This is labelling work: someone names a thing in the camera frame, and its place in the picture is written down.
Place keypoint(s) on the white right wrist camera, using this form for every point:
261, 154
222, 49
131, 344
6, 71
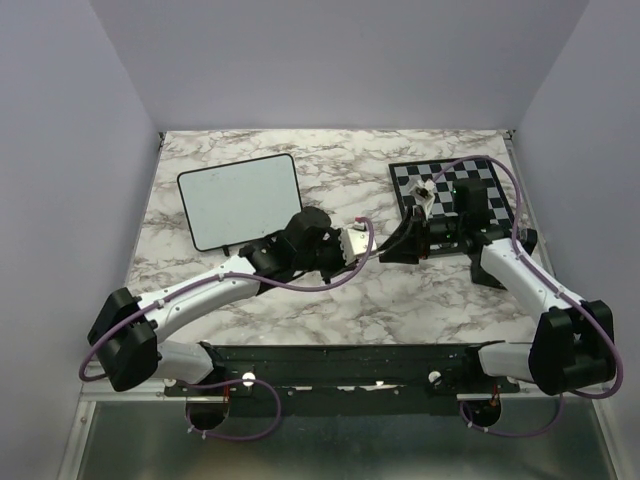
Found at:
423, 192

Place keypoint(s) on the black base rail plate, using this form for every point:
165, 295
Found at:
345, 380

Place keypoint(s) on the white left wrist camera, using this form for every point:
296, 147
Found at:
354, 241

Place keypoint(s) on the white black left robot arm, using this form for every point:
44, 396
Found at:
131, 336

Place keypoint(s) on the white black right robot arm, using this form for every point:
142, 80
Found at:
571, 346

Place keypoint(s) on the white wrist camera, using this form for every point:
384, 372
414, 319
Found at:
423, 192
354, 241

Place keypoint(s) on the black framed whiteboard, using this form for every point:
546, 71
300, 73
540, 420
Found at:
239, 202

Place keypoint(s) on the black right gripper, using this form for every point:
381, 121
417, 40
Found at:
409, 241

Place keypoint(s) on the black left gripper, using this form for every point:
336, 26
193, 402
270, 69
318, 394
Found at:
340, 266

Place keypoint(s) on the black grey chessboard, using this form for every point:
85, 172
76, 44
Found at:
450, 190

